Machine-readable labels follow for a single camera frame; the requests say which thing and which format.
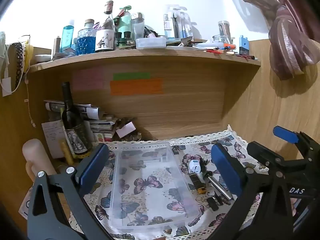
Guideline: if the blue liquid bottle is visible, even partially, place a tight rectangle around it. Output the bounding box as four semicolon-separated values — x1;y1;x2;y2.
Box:
60;20;75;52

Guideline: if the mauve curtain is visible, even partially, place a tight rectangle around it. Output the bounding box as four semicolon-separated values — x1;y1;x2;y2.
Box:
222;0;320;80

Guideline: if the dark tube with amber end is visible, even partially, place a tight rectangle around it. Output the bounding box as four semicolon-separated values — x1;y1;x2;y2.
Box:
189;172;208;195

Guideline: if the white paper tag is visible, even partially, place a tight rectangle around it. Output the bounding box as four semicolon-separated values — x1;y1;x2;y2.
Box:
1;77;12;97

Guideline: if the green pump bottle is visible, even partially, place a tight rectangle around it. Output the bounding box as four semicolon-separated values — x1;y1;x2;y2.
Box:
115;5;132;42

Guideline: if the pink sticky note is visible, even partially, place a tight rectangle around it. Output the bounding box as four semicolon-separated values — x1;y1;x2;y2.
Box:
72;66;104;91

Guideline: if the yellow lip balm tube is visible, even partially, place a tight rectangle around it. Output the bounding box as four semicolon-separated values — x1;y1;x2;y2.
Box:
60;141;74;164

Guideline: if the small black object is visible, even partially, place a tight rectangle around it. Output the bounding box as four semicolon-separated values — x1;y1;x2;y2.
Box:
206;196;219;212

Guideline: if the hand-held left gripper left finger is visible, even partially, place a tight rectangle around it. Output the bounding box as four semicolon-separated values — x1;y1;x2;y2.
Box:
26;143;110;240

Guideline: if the white dish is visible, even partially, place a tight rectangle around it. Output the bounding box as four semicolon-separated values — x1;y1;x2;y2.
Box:
34;54;52;63

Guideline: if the wooden shelf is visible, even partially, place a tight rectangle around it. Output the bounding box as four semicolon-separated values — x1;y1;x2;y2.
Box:
26;47;262;142

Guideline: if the clear bottle with illustrated label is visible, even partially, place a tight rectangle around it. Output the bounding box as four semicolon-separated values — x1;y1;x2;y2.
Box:
95;0;116;53

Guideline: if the grey tube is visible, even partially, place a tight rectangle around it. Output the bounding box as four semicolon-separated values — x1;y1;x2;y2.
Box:
52;36;62;55

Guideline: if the dark green small container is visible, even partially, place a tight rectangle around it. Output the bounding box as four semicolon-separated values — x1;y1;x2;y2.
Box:
117;30;133;49

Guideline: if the clear bottle with silver cap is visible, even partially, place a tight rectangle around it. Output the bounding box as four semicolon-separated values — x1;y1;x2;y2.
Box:
130;12;145;40

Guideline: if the pile of small metal caps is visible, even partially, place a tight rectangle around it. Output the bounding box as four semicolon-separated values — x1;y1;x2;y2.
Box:
112;117;142;142

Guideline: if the yellow hanging object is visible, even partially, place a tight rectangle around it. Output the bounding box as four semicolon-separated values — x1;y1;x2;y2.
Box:
24;44;34;73

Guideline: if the beige cord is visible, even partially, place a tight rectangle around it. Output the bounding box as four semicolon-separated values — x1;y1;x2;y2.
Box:
24;74;37;128

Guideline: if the handwritten white note paper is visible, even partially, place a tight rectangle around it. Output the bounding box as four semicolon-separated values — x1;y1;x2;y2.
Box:
41;120;65;159

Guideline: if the dark wine bottle elephant label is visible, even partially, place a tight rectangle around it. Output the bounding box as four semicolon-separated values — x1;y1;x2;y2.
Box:
61;82;93;155

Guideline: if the black patterned lace ribbon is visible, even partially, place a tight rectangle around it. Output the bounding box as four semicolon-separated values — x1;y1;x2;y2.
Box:
9;42;25;92

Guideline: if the pale pink sticky pad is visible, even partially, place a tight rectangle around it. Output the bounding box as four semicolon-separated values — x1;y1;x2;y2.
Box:
116;122;137;138

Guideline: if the white cloth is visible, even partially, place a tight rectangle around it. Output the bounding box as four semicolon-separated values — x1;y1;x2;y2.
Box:
0;31;9;63

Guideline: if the shiny metal bar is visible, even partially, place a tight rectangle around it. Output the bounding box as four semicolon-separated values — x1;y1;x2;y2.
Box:
205;171;232;201

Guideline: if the white plug adapter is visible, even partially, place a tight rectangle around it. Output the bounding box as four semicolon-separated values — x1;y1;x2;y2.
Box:
188;159;202;175

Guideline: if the clear plastic container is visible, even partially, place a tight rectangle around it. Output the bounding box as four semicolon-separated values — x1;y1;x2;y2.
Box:
108;141;201;230

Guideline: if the clear lidded plastic box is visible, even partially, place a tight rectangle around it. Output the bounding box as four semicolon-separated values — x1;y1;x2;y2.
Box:
135;37;167;50

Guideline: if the orange sticky note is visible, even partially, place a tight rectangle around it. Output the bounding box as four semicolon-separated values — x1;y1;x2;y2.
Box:
110;78;163;95

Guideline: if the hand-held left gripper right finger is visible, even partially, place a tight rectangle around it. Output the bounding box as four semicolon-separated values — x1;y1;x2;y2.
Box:
207;143;295;240

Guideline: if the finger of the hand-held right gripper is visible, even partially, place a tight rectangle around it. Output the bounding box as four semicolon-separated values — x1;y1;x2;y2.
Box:
273;126;320;155
247;141;288;167

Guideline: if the toothbrush package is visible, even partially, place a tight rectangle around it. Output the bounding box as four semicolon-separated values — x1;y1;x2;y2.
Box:
164;4;193;40

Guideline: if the stack of papers and booklets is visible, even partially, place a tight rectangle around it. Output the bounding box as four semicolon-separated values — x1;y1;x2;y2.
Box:
44;99;118;143

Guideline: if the glass bottle with blue beads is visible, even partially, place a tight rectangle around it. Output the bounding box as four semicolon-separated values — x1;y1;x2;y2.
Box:
77;19;97;54

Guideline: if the butterfly print tablecloth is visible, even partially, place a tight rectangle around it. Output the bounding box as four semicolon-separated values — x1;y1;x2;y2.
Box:
67;129;265;240

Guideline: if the green sticky note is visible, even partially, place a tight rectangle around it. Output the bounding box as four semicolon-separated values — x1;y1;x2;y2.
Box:
113;72;151;81

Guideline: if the cream white bottle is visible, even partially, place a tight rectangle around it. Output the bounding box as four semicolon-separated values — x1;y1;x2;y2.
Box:
22;139;58;183

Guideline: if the small blue box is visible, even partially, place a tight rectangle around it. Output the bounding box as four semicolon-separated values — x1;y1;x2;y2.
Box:
238;35;250;55

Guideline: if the pile of pens and papers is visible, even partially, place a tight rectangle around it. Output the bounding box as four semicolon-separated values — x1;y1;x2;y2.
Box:
192;39;258;60

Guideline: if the glass jar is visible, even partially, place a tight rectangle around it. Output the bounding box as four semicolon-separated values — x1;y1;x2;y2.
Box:
218;20;233;44

